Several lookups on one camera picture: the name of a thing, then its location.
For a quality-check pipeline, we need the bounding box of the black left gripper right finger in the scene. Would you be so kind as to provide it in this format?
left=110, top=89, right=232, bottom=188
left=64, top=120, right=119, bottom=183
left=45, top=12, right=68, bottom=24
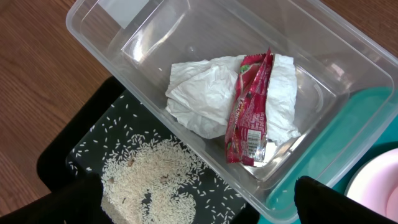
left=294, top=176, right=397, bottom=224

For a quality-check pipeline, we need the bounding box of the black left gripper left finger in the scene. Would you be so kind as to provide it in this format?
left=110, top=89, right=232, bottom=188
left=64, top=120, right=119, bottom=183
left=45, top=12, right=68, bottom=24
left=1, top=174, right=108, bottom=224

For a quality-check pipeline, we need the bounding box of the pink plate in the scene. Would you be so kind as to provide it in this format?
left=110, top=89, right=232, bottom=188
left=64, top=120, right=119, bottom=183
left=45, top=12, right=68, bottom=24
left=345, top=149, right=398, bottom=217

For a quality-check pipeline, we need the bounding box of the white cooked rice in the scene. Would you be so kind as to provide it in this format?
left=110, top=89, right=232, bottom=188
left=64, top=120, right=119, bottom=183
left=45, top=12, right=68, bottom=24
left=68, top=95, right=246, bottom=224

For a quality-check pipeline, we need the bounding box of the red snack wrapper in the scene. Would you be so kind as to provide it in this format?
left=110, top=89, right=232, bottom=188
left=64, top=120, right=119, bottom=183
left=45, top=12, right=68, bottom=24
left=224, top=50, right=274, bottom=166

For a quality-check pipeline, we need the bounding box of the white tissue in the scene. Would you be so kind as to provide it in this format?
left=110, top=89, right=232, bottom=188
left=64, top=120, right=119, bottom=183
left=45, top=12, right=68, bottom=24
left=165, top=54, right=300, bottom=146

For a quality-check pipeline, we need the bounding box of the small pink bowl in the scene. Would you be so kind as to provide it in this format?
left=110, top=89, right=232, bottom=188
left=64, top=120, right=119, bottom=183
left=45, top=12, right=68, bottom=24
left=386, top=187, right=398, bottom=222

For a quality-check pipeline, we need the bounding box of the black food waste tray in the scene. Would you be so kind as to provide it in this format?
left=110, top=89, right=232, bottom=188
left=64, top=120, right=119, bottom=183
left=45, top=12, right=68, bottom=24
left=37, top=78, right=260, bottom=223

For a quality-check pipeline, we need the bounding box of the clear plastic waste bin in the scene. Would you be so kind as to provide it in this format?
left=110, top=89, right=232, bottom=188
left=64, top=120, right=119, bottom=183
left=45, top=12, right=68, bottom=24
left=66, top=0, right=397, bottom=223

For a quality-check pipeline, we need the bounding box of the teal serving tray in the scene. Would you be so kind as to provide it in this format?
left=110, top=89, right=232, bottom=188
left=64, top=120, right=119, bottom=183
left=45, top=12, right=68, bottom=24
left=259, top=87, right=397, bottom=223

